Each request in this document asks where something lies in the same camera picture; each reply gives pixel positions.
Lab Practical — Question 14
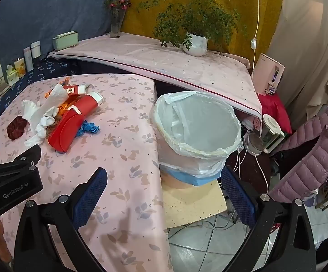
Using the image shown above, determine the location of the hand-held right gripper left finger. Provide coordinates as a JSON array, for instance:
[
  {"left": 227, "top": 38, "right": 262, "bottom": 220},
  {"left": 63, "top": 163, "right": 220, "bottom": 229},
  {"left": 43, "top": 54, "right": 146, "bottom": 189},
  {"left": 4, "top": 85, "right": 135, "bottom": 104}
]
[{"left": 12, "top": 167, "right": 116, "bottom": 272}]

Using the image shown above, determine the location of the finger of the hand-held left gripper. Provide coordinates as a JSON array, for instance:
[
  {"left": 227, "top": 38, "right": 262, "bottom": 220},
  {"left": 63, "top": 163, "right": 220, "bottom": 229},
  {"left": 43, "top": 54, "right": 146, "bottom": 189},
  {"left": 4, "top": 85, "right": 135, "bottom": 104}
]
[{"left": 0, "top": 144, "right": 42, "bottom": 174}]

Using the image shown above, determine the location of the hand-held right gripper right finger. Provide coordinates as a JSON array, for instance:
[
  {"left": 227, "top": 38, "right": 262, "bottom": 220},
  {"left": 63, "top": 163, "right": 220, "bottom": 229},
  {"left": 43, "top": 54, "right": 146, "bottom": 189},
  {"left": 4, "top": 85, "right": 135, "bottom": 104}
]
[{"left": 221, "top": 166, "right": 317, "bottom": 272}]

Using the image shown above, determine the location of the white tissue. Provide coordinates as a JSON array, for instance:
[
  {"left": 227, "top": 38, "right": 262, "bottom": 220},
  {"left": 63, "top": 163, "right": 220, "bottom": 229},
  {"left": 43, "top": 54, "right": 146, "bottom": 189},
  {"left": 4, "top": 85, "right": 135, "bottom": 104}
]
[
  {"left": 25, "top": 125, "right": 47, "bottom": 148},
  {"left": 22, "top": 100, "right": 44, "bottom": 132},
  {"left": 38, "top": 106, "right": 58, "bottom": 127}
]

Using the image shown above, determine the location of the dark red scrunchie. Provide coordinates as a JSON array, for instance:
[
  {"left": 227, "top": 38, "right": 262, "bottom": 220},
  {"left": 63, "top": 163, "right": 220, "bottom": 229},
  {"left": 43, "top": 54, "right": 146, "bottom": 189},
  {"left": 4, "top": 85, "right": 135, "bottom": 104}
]
[{"left": 7, "top": 116, "right": 29, "bottom": 140}]

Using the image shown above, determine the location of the red paper cup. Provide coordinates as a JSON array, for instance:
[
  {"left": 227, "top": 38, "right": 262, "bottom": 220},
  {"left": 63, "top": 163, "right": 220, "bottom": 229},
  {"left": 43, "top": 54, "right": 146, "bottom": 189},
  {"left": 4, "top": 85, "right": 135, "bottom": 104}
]
[
  {"left": 48, "top": 113, "right": 86, "bottom": 153},
  {"left": 69, "top": 91, "right": 104, "bottom": 117},
  {"left": 63, "top": 84, "right": 87, "bottom": 96}
]

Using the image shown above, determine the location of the white paper napkin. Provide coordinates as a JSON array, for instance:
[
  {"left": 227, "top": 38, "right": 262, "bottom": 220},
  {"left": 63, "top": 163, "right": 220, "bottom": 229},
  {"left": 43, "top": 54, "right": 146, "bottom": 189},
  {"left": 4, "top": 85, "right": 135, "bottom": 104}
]
[{"left": 43, "top": 83, "right": 69, "bottom": 112}]

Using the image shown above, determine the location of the orange plastic wrapper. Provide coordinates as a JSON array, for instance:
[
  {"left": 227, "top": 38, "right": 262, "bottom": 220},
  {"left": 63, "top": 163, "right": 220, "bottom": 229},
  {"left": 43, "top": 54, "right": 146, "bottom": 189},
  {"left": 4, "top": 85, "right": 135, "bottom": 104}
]
[{"left": 46, "top": 90, "right": 78, "bottom": 119}]

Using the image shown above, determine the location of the trash bin with white bag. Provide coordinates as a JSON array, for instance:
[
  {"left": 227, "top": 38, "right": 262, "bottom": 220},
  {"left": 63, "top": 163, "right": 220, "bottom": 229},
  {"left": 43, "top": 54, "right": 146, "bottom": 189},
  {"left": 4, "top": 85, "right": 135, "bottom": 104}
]
[{"left": 150, "top": 91, "right": 242, "bottom": 187}]

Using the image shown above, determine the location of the person's left hand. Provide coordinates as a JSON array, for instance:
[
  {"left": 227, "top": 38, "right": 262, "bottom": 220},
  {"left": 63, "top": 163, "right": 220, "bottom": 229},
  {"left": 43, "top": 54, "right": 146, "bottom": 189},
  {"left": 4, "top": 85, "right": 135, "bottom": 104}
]
[{"left": 0, "top": 219, "right": 13, "bottom": 264}]

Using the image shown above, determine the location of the pink printed tablecloth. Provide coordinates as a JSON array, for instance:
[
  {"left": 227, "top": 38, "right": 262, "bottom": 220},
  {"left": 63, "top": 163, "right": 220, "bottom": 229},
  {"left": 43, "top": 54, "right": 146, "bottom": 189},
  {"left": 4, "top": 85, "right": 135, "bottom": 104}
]
[{"left": 0, "top": 74, "right": 171, "bottom": 272}]

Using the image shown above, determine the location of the cream foam cushion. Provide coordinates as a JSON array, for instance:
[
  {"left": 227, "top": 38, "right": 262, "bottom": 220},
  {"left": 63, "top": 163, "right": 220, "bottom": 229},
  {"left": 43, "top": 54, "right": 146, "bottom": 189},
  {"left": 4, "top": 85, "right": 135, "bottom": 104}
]
[{"left": 161, "top": 174, "right": 228, "bottom": 229}]

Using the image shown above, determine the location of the white electric kettle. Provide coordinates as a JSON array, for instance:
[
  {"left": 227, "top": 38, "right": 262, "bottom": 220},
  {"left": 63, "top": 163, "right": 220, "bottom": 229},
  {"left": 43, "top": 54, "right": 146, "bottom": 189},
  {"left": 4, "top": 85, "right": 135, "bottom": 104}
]
[{"left": 247, "top": 114, "right": 285, "bottom": 156}]

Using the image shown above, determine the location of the pink down jacket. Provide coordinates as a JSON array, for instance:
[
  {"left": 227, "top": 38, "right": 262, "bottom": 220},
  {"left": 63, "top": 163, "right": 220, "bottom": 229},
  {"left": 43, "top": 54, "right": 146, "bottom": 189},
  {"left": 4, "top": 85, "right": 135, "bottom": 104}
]
[{"left": 268, "top": 106, "right": 328, "bottom": 203}]

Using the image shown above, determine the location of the green and white box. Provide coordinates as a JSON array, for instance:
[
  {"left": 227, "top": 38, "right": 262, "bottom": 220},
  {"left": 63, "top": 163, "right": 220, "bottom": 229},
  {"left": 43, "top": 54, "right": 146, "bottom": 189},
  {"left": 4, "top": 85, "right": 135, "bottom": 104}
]
[{"left": 5, "top": 64, "right": 19, "bottom": 87}]

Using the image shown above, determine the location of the navy floral cloth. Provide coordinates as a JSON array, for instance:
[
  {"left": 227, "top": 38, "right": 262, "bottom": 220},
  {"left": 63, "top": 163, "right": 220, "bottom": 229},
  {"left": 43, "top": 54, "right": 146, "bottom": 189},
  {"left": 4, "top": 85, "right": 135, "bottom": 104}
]
[{"left": 0, "top": 57, "right": 80, "bottom": 125}]

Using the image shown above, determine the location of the yellow box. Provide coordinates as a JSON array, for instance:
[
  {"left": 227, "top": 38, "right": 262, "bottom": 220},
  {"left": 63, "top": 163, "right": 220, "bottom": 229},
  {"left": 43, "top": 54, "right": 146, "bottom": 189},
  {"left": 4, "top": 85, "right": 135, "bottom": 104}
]
[{"left": 14, "top": 58, "right": 26, "bottom": 78}]

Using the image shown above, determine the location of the red cloth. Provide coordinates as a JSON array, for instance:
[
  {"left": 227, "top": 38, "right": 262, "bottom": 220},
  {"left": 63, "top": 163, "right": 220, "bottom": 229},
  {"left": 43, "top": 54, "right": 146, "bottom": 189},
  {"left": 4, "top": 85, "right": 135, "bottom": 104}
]
[{"left": 257, "top": 93, "right": 293, "bottom": 134}]

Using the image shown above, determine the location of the white tube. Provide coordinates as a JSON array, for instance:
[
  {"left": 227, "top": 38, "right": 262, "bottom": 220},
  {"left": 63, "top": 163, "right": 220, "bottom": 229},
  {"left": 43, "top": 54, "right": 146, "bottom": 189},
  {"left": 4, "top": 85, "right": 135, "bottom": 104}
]
[{"left": 24, "top": 47, "right": 34, "bottom": 73}]

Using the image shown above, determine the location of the white cylindrical canister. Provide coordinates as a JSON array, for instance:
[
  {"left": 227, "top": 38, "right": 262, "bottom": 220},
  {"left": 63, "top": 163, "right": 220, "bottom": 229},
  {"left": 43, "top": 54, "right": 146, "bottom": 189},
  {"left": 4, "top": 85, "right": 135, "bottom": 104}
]
[{"left": 30, "top": 41, "right": 41, "bottom": 60}]

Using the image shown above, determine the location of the mint green tissue box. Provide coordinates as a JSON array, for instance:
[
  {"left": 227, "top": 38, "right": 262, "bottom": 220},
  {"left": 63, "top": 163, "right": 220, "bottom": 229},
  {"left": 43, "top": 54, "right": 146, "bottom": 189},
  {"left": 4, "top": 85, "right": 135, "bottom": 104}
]
[{"left": 52, "top": 31, "right": 79, "bottom": 51}]

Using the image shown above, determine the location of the pink appliance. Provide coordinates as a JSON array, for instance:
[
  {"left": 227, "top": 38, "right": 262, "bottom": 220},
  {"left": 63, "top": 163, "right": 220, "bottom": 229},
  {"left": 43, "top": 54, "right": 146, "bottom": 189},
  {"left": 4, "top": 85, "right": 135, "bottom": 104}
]
[{"left": 251, "top": 53, "right": 285, "bottom": 96}]

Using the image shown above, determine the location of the blue backdrop cloth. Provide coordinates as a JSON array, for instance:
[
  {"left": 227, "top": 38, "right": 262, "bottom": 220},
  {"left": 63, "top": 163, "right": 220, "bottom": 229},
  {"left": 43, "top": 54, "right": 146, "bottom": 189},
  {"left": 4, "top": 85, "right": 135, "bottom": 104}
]
[{"left": 0, "top": 0, "right": 132, "bottom": 71}]

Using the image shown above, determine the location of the pink shelf cloth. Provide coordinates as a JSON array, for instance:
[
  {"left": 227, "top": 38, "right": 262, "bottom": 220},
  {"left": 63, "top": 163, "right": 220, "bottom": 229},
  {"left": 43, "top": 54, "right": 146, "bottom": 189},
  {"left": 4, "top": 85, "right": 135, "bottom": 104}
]
[{"left": 47, "top": 32, "right": 263, "bottom": 119}]

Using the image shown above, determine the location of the beige curtain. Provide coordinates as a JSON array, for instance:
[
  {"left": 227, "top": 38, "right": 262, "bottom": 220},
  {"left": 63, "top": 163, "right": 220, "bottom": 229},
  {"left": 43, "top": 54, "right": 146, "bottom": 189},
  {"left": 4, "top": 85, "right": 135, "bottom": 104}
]
[{"left": 266, "top": 0, "right": 328, "bottom": 132}]

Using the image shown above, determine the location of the potted plant in white pot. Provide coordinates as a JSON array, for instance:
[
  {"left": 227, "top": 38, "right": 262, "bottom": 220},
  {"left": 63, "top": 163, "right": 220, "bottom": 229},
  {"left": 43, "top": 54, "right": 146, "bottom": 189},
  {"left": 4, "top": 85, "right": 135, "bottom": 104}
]
[{"left": 137, "top": 0, "right": 239, "bottom": 58}]

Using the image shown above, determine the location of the glass vase with pink flowers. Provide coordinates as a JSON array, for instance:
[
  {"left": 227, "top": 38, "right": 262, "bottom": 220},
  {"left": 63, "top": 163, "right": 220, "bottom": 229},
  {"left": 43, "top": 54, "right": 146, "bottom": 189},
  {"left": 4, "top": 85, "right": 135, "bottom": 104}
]
[{"left": 104, "top": 0, "right": 132, "bottom": 39}]

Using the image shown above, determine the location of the yellow blanket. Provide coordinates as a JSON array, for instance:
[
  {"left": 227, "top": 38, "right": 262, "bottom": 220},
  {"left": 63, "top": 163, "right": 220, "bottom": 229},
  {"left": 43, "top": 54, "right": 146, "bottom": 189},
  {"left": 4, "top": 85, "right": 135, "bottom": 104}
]
[{"left": 121, "top": 0, "right": 287, "bottom": 64}]

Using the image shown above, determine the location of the white kettle cord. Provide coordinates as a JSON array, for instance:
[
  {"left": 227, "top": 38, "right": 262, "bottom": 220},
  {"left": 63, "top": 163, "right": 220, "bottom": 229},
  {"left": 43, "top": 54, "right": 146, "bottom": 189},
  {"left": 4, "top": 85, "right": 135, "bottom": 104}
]
[{"left": 236, "top": 147, "right": 270, "bottom": 194}]

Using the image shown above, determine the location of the white cord with switch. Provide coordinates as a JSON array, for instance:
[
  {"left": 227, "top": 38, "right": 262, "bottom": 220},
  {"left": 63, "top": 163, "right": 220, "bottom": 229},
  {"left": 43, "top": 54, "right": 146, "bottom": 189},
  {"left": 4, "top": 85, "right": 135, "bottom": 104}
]
[{"left": 250, "top": 0, "right": 261, "bottom": 92}]

